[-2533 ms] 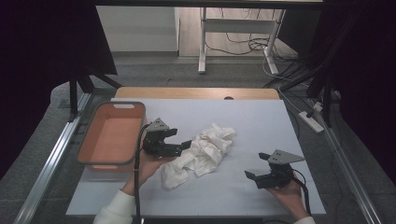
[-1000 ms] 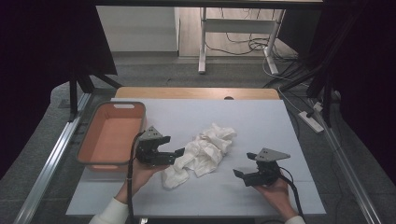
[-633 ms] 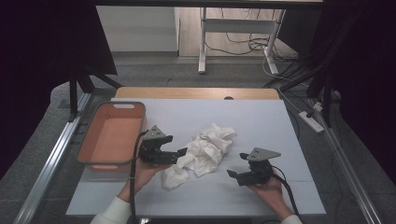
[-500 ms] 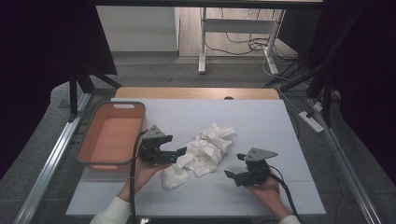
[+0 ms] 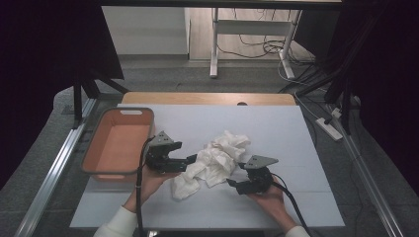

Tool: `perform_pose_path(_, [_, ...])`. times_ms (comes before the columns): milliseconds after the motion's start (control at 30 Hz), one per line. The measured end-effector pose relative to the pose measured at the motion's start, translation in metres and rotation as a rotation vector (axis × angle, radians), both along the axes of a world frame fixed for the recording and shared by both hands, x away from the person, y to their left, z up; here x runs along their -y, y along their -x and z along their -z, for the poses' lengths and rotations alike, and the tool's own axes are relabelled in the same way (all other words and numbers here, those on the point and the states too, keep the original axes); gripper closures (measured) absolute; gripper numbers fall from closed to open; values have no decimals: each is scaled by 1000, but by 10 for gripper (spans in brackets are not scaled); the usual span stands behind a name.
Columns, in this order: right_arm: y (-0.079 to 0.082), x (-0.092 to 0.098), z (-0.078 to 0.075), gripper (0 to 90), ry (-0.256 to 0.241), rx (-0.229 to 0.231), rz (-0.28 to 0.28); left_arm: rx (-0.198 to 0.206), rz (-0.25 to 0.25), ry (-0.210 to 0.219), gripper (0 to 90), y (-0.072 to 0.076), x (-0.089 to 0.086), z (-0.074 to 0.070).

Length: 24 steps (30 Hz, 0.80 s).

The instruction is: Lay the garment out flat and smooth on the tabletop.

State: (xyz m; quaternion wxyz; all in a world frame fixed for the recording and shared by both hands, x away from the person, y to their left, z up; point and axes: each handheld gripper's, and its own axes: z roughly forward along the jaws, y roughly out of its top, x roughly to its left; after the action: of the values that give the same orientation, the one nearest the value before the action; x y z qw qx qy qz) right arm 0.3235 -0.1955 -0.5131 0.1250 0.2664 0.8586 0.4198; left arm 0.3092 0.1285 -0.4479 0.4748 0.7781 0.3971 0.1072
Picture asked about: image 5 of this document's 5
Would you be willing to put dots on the orange basket with grey rim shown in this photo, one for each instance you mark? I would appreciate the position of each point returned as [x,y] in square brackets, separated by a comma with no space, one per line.
[118,148]

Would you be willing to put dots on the white power strip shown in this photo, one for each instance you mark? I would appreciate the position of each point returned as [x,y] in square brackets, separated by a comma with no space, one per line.
[329,129]

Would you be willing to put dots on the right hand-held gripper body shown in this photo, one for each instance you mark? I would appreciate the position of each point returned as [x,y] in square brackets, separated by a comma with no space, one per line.
[258,182]

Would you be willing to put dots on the person's right hand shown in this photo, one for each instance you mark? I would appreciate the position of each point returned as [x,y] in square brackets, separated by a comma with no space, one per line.
[273,204]

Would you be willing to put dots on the person's left hand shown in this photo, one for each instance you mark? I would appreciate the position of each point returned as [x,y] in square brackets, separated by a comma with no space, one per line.
[148,187]

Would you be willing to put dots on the black metal stand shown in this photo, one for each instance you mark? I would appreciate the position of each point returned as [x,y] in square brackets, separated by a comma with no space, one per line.
[346,112]
[77,105]

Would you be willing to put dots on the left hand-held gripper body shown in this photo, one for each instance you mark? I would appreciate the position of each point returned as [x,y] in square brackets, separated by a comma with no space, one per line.
[161,161]

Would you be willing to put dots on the white plug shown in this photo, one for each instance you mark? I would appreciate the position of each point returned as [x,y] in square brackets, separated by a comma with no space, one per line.
[336,113]

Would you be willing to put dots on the aluminium floor rail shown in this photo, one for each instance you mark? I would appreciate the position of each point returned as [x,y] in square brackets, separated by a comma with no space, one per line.
[56,168]
[372,184]

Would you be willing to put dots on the white desk frame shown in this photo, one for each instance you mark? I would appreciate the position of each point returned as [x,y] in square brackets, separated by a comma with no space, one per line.
[252,27]

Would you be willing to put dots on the white table mat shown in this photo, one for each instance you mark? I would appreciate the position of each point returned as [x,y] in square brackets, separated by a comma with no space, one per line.
[270,113]

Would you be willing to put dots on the black curtain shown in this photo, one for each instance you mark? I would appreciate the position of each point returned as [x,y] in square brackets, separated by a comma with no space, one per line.
[388,82]
[39,49]

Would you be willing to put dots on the white baby romper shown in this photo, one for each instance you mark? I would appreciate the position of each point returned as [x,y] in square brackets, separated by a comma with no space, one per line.
[217,158]

